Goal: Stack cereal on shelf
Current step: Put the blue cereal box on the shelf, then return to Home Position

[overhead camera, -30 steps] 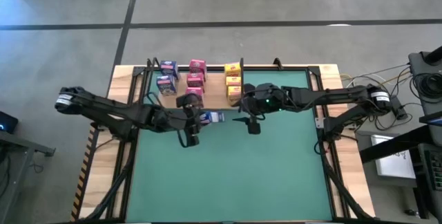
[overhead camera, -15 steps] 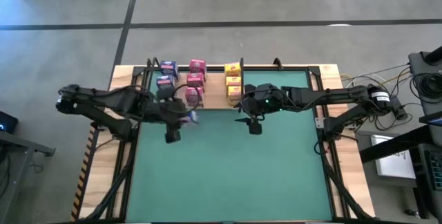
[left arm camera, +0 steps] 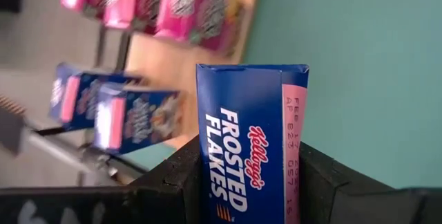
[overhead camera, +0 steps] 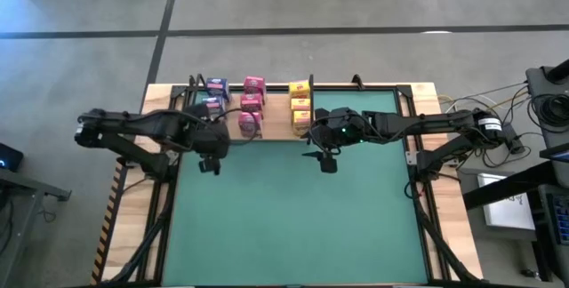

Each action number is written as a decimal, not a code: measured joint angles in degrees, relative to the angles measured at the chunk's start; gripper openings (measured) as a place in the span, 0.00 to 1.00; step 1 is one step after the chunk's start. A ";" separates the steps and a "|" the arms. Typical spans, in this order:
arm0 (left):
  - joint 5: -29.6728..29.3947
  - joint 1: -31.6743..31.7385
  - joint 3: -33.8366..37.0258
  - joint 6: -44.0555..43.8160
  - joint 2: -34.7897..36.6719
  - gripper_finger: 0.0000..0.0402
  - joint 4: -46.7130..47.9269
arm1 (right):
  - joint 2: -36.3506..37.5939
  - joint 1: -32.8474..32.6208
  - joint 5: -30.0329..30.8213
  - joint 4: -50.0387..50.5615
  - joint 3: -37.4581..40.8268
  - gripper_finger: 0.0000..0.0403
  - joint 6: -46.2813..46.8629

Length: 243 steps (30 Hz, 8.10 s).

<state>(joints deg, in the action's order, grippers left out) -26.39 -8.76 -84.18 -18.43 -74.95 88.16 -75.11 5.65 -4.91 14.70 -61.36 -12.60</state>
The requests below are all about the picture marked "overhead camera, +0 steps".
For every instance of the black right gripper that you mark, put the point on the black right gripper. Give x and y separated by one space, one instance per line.
340 128

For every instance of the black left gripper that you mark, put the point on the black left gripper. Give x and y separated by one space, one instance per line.
212 139

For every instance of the blue cereal box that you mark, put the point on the blue cereal box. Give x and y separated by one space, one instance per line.
218 87
214 105

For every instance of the yellow cereal box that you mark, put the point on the yellow cereal box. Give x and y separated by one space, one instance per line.
299 88
301 121
300 104

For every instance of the pink cereal box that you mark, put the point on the pink cereal box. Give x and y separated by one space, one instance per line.
251 102
254 85
249 123

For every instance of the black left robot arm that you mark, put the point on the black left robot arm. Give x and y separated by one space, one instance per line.
142 125

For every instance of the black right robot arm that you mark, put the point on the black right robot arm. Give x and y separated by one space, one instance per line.
422 123

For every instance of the wooden board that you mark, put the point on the wooden board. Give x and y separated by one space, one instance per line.
278 121

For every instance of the black clamp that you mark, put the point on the black clamp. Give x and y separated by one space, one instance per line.
358 82

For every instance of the green table mat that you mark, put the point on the green table mat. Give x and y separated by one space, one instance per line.
266 243

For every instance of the yellow black hazard tape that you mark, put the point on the yellow black hazard tape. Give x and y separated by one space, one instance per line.
106 221

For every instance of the black side desk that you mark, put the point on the black side desk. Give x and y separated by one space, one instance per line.
498 192

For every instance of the grey metal desk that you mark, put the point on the grey metal desk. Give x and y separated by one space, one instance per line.
22 183

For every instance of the black power adapter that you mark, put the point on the black power adapter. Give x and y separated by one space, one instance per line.
514 142

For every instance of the white board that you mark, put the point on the white board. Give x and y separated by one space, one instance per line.
507 214

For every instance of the black computer case blue lights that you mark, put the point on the black computer case blue lights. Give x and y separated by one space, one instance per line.
10 157

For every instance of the grey equipment stand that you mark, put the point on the grey equipment stand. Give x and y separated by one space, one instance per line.
540 83

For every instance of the black keyboard blue keys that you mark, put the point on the black keyboard blue keys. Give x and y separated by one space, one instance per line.
561 221

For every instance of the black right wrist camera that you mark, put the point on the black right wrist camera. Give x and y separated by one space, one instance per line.
328 163

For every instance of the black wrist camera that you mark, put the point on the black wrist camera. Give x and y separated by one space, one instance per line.
209 165
328 163

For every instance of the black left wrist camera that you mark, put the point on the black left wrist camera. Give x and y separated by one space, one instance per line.
209 165

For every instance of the black metal table frame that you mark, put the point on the black metal table frame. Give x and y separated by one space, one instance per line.
403 90

